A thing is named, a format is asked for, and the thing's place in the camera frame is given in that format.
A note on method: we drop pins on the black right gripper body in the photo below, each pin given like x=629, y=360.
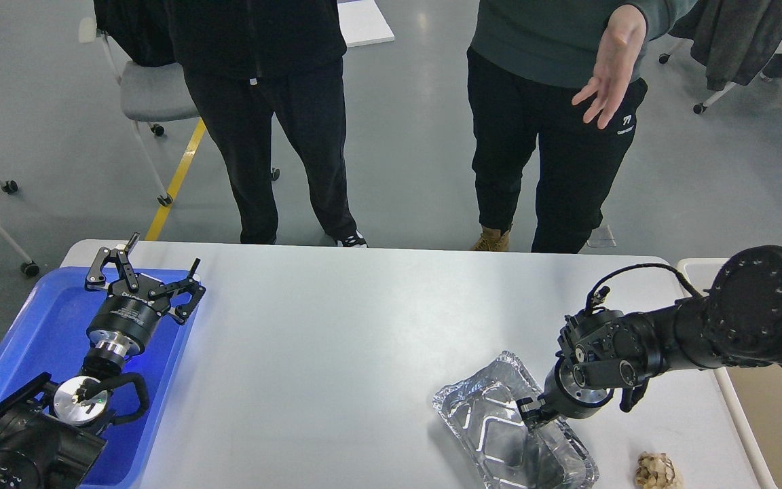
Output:
x=562, y=397

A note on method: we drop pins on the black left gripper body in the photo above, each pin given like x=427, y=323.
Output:
x=128, y=319

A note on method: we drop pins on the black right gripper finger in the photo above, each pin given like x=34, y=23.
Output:
x=530, y=412

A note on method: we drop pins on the aluminium foil tray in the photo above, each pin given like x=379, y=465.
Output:
x=482, y=414

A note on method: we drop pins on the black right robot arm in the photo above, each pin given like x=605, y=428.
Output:
x=737, y=323

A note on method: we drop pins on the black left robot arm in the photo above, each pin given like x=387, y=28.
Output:
x=85, y=371

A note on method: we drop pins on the person's open hand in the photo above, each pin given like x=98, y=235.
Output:
x=618, y=52

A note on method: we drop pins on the blue plastic tray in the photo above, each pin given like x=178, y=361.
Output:
x=48, y=335

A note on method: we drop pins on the crumpled brown paper ball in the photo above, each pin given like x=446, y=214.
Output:
x=657, y=470

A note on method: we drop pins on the grey office chair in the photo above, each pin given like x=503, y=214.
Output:
x=148, y=95

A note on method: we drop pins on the beige plastic bin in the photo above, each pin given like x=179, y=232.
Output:
x=757, y=404

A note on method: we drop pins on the person in black clothes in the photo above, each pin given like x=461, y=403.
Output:
x=246, y=63

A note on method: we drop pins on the white board on floor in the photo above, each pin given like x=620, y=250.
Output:
x=363, y=24

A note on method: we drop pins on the person in green sweater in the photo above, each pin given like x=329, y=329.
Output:
x=526, y=62

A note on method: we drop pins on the chair with grey jacket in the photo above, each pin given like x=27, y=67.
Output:
x=734, y=40

